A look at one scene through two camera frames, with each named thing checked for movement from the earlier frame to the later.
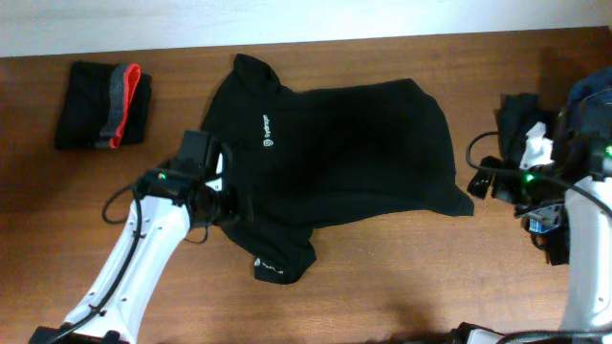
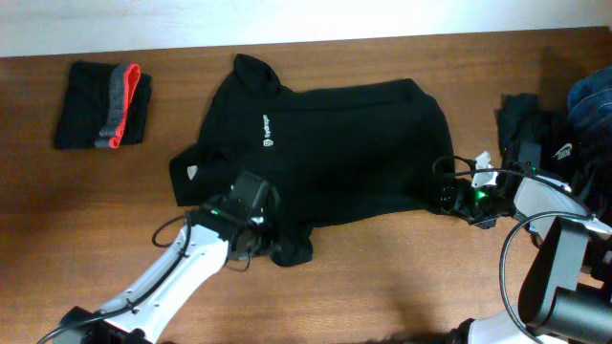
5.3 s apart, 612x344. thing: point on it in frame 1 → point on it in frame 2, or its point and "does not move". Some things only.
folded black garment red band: x=103 y=104 does not move
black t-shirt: x=304 y=160 does not move
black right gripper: x=504 y=190 → x=458 y=193
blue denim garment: x=589 y=102 does not move
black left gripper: x=231 y=207 → x=272 y=221
